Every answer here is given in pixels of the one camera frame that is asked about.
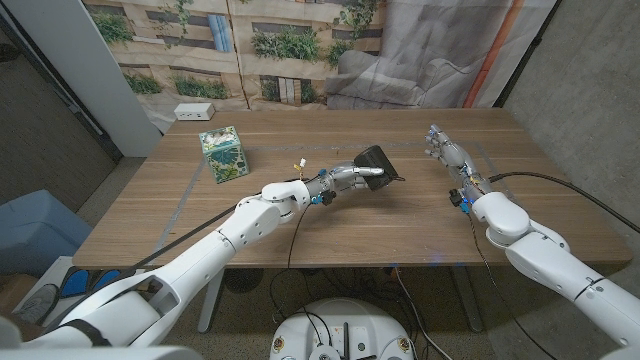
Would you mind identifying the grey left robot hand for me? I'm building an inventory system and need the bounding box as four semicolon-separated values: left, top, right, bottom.
319;160;386;194

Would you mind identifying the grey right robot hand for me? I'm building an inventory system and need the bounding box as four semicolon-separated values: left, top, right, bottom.
424;124;494;204

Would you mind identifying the black cylindrical mesh speaker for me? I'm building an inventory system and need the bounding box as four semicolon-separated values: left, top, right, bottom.
353;144;406;192

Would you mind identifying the green floral tissue box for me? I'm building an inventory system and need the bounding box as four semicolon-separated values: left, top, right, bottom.
198;125;251;185

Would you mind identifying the printed building backdrop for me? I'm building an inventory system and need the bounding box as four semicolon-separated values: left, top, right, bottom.
82;0;559;132

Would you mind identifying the grey table leg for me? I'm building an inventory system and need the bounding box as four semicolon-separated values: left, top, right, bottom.
449;264;484;334

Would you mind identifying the black floor fan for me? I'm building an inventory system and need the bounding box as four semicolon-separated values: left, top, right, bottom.
223;268;265;294

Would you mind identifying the white robot torso base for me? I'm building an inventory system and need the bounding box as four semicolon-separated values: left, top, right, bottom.
269;298;415;360

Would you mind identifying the white power strip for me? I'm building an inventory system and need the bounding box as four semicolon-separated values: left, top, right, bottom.
173;102;216;122

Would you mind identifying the white table leg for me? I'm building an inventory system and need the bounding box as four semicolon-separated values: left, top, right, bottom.
197;268;226;335

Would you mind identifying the white pillar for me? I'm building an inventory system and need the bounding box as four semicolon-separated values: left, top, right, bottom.
2;0;164;159

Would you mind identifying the blue lined sneaker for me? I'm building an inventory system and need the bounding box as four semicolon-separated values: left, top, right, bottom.
59;268;121;299

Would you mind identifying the white robot chest cover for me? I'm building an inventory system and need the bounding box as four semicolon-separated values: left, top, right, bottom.
0;345;204;360

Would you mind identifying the blue upholstered chair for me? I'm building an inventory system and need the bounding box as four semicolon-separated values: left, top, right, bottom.
0;188;94;279

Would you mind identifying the grey sneaker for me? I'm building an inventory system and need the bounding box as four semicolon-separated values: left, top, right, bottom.
17;283;60;326

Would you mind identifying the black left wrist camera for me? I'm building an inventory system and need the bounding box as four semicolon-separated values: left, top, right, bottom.
309;188;337;207

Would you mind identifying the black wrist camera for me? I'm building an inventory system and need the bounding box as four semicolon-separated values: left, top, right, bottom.
309;188;337;207
448;188;472;215

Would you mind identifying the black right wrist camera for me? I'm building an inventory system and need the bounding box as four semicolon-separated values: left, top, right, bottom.
448;188;472;215

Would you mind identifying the thin black left wrist cable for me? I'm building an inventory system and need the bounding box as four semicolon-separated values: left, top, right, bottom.
269;202;311;321

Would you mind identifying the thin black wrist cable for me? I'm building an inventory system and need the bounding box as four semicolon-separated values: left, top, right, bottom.
269;202;311;321
467;212;559;360

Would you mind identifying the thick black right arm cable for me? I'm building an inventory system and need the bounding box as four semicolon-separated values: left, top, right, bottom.
488;171;640;235

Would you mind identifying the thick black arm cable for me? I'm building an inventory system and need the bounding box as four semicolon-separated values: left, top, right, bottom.
488;171;640;235
42;177;301;335

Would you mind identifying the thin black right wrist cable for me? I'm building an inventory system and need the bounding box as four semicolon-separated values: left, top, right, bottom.
467;212;559;360

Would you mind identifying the grey floor cable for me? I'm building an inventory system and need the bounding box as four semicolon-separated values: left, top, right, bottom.
394;267;454;360

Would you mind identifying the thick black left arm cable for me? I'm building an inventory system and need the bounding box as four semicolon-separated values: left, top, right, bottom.
42;177;301;335

